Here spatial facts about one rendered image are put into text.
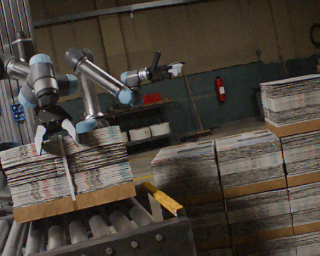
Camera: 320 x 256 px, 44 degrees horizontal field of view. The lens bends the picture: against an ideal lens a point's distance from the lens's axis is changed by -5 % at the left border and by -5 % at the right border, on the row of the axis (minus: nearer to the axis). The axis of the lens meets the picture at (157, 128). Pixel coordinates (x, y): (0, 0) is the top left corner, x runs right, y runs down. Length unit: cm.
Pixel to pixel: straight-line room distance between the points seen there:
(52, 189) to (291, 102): 108
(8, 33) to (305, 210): 170
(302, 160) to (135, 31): 709
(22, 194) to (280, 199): 113
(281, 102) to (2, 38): 140
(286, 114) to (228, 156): 32
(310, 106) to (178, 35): 719
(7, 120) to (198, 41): 717
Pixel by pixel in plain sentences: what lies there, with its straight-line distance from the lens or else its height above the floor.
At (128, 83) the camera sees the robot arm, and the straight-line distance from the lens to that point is 223.
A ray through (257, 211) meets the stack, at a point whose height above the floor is 52.
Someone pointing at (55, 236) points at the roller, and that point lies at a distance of 117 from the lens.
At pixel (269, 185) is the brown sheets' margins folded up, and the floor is 63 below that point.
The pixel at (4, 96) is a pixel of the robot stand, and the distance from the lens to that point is 215.
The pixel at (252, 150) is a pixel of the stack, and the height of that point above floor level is 80.
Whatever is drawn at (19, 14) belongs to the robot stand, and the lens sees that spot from 229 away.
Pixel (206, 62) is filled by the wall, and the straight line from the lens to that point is 899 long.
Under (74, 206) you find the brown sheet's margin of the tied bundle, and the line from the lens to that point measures 125.
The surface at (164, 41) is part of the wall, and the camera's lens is 876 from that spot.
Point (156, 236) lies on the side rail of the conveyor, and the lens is 105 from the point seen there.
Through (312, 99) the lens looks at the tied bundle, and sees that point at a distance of 184.
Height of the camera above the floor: 114
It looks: 5 degrees down
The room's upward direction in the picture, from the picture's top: 11 degrees counter-clockwise
